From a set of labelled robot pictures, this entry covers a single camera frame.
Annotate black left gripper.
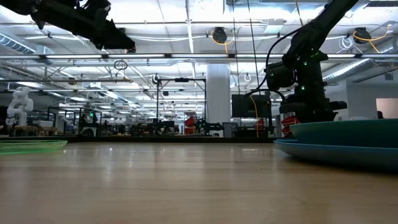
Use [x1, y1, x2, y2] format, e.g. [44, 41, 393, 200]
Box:
[30, 0, 137, 53]

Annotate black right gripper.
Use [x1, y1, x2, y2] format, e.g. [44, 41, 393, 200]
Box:
[279, 92, 348, 124]

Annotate teal bowl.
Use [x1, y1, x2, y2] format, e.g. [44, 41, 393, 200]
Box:
[289, 119, 398, 149]

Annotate green translucent plate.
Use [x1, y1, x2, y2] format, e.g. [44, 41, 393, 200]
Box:
[0, 139, 68, 156]

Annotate red object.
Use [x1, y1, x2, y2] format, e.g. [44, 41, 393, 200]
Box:
[280, 115, 300, 138]
[184, 115, 197, 135]

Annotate large blue plate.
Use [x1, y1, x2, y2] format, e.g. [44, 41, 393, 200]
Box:
[273, 138, 398, 171]

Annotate black monitor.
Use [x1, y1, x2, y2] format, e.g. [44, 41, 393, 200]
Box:
[231, 94, 272, 119]

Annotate white building column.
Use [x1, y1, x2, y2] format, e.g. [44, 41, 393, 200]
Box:
[206, 63, 231, 138]

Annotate orange cable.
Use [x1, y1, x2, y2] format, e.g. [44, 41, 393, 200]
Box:
[248, 95, 261, 138]

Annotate black gantry frame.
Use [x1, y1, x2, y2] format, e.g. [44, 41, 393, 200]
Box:
[156, 77, 207, 131]

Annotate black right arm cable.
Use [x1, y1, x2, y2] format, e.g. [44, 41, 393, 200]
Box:
[245, 27, 301, 103]

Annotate black horizontal frame bar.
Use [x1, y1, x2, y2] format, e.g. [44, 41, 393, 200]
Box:
[0, 53, 398, 60]

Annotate hanging black cable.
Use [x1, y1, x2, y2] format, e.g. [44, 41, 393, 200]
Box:
[246, 0, 262, 96]
[231, 0, 242, 94]

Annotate black cable reel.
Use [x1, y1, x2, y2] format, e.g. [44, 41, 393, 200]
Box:
[211, 27, 228, 44]
[353, 27, 373, 44]

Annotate black table frame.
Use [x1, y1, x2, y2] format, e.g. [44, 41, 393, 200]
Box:
[0, 135, 277, 144]

